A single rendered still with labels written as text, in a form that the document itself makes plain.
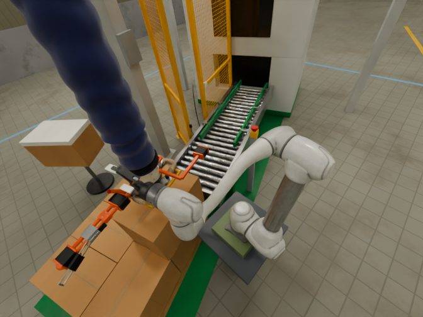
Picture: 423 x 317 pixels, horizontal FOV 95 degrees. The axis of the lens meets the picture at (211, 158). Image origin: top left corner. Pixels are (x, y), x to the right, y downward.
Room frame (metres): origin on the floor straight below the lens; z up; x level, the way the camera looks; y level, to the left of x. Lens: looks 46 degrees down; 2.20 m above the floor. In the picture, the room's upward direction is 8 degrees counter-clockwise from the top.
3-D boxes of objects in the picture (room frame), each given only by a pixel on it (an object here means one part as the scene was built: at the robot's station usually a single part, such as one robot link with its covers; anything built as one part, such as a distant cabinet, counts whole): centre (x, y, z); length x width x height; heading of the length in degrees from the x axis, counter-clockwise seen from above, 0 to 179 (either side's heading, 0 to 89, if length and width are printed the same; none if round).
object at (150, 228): (0.89, 0.46, 0.74); 0.60 x 0.40 x 0.40; 146
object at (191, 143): (2.38, -0.05, 0.50); 2.31 x 0.05 x 0.19; 149
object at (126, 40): (2.32, 0.68, 1.62); 0.20 x 0.05 x 0.30; 149
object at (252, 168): (1.45, -0.45, 0.50); 0.07 x 0.07 x 1.00; 59
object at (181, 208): (0.38, 0.13, 1.57); 0.16 x 0.11 x 0.13; 57
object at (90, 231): (0.51, 0.70, 1.23); 0.07 x 0.07 x 0.04; 57
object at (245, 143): (2.05, -0.61, 0.50); 2.31 x 0.05 x 0.19; 149
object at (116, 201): (0.69, 0.59, 1.24); 0.10 x 0.08 x 0.06; 57
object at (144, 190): (0.48, 0.29, 1.58); 0.09 x 0.07 x 0.08; 57
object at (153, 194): (0.44, 0.22, 1.58); 0.09 x 0.06 x 0.09; 147
